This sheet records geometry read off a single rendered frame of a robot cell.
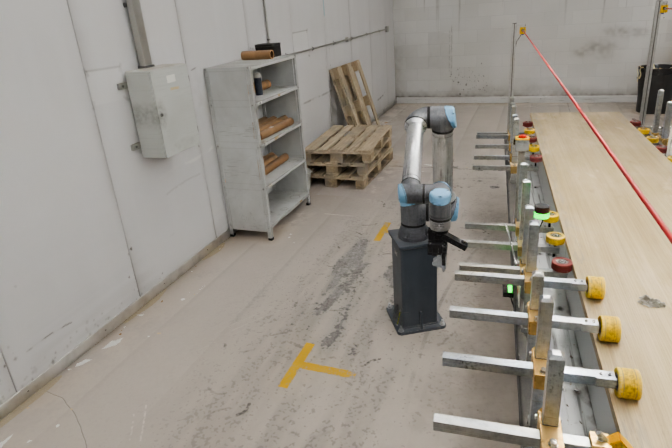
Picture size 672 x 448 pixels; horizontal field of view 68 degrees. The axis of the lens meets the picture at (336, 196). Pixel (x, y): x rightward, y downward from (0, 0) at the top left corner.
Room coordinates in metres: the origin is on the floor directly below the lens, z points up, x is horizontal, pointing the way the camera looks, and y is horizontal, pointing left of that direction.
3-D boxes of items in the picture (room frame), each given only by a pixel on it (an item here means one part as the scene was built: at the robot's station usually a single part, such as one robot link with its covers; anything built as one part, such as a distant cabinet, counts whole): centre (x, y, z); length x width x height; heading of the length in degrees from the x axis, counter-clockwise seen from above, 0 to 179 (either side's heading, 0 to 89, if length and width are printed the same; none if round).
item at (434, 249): (1.97, -0.43, 0.97); 0.09 x 0.08 x 0.12; 72
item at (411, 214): (2.79, -0.47, 0.79); 0.17 x 0.15 x 0.18; 76
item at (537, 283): (1.42, -0.64, 0.86); 0.04 x 0.04 x 0.48; 72
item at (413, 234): (2.79, -0.46, 0.65); 0.19 x 0.19 x 0.10
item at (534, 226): (1.66, -0.71, 0.93); 0.04 x 0.04 x 0.48; 72
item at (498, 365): (1.15, -0.52, 0.95); 0.50 x 0.04 x 0.04; 72
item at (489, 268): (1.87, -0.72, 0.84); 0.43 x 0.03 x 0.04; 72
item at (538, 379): (1.16, -0.55, 0.95); 0.14 x 0.06 x 0.05; 162
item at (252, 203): (4.64, 0.65, 0.78); 0.90 x 0.45 x 1.55; 158
